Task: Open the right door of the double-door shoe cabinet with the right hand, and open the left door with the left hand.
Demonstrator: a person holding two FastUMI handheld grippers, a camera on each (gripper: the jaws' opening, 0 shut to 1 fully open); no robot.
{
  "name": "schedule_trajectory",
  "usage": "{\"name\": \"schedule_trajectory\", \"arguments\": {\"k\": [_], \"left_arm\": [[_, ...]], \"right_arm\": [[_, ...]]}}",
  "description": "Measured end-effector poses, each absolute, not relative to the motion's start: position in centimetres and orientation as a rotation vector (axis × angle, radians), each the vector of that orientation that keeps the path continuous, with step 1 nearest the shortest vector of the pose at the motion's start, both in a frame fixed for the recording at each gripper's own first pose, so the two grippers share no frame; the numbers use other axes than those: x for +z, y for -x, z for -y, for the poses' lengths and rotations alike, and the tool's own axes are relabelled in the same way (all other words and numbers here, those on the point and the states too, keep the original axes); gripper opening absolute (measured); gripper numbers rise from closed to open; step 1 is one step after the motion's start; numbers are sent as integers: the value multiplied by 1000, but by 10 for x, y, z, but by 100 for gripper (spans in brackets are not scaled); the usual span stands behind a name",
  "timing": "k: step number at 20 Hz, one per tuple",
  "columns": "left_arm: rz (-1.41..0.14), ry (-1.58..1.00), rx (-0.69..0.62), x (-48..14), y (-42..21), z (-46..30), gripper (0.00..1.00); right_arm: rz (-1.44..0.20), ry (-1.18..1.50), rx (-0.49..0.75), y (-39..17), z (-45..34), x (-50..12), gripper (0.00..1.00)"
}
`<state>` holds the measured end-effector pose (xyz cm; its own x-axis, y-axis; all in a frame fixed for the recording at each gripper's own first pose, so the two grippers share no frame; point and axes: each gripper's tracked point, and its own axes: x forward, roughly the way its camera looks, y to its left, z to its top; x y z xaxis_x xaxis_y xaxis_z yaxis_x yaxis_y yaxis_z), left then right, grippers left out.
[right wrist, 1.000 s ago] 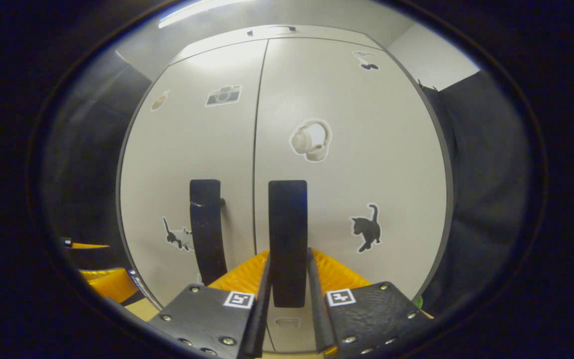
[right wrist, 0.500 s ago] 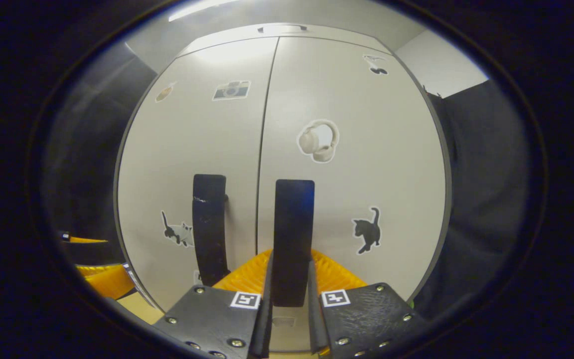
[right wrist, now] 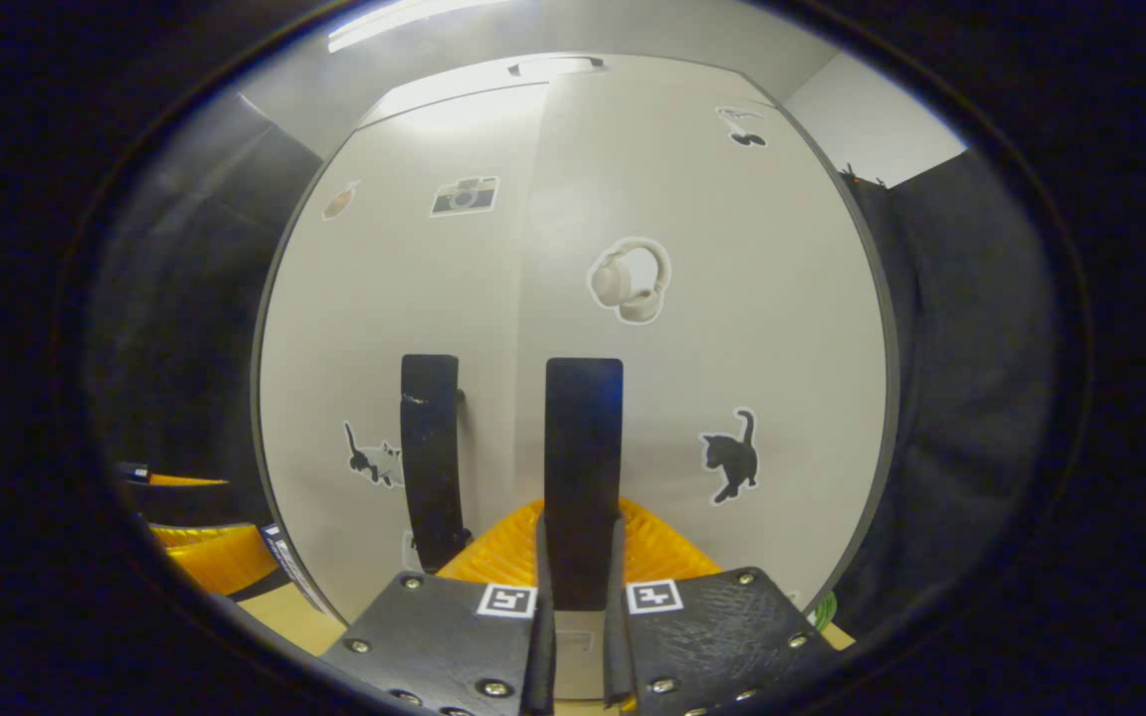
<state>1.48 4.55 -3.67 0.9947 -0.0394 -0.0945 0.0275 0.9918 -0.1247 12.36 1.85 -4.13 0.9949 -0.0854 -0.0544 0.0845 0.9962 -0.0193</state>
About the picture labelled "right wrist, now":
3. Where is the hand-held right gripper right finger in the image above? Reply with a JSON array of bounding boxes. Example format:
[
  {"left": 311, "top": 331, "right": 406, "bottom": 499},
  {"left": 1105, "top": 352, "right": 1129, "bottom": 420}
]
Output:
[{"left": 605, "top": 497, "right": 843, "bottom": 716}]

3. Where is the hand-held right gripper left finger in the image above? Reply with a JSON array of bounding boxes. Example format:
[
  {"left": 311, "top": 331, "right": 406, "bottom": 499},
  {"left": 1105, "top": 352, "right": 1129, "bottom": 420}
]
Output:
[{"left": 319, "top": 497, "right": 556, "bottom": 716}]

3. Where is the black door handle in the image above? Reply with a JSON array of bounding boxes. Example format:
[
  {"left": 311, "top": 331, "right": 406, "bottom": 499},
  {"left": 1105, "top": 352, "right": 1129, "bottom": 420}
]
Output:
[
  {"left": 400, "top": 354, "right": 473, "bottom": 576},
  {"left": 543, "top": 358, "right": 626, "bottom": 613}
]

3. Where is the white cabinet door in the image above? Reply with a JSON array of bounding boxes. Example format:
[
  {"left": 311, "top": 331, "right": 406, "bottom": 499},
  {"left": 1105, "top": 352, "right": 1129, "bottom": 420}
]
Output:
[
  {"left": 257, "top": 82, "right": 549, "bottom": 623},
  {"left": 515, "top": 62, "right": 890, "bottom": 702}
]

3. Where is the white double-door shoe cabinet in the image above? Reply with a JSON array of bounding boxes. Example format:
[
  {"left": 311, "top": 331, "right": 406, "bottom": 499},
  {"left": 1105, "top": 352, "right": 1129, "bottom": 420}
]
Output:
[{"left": 250, "top": 50, "right": 902, "bottom": 637}]

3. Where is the white cabinet drawer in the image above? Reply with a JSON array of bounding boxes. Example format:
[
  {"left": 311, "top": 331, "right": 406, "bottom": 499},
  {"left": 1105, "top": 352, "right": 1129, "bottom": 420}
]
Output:
[{"left": 356, "top": 52, "right": 778, "bottom": 128}]

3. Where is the black backdrop cloth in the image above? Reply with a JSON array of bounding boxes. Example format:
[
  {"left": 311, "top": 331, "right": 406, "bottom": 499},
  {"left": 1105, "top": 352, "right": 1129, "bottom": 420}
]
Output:
[
  {"left": 86, "top": 89, "right": 325, "bottom": 518},
  {"left": 837, "top": 149, "right": 1066, "bottom": 637}
]

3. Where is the ceiling light panel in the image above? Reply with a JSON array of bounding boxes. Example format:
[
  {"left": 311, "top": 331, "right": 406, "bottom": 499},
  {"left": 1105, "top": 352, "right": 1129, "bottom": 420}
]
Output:
[{"left": 327, "top": 0, "right": 514, "bottom": 53}]

